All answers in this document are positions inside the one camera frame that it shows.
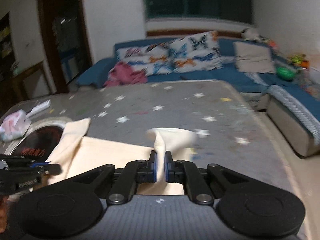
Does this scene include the cream white garment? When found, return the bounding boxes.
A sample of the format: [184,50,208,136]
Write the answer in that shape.
[47,118,197,195]

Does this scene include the left hand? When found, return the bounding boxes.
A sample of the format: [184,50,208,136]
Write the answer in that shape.
[0,196,8,233]

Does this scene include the black round induction cooktop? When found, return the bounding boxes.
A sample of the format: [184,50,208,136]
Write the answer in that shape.
[1,116,71,162]

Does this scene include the pink tissue pack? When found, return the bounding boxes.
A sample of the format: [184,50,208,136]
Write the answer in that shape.
[0,109,31,142]

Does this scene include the white remote control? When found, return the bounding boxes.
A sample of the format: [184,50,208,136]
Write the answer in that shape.
[26,100,51,118]

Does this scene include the grey star tablecloth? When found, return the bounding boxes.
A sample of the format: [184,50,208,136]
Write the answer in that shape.
[1,80,305,239]

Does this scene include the dark wooden shelf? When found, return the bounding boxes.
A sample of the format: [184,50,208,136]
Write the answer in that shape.
[0,13,18,115]

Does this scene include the pink crumpled cloth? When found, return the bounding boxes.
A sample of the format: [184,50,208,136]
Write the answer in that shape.
[103,62,148,87]

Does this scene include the left butterfly pillow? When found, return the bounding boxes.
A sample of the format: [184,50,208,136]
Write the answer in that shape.
[116,43,173,76]

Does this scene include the butterfly pillow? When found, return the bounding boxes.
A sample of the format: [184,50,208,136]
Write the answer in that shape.
[168,30,222,73]
[116,43,173,76]

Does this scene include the right butterfly pillow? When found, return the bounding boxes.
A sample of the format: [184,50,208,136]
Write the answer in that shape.
[168,30,222,73]

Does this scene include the blue sofa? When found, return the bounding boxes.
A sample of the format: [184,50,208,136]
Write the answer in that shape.
[75,37,320,158]

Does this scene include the grey plain cushion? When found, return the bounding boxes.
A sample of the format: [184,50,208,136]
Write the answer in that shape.
[233,42,275,74]

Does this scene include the green round toy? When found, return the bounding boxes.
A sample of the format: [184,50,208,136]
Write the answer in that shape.
[276,67,296,81]

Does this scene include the black white plush toy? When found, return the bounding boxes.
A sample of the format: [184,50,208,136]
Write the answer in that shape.
[241,28,262,43]

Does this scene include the yellow orange plush toys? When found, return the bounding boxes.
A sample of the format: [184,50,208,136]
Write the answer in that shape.
[288,53,310,69]

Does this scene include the dark wooden door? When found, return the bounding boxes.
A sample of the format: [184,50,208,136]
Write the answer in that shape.
[37,0,92,93]

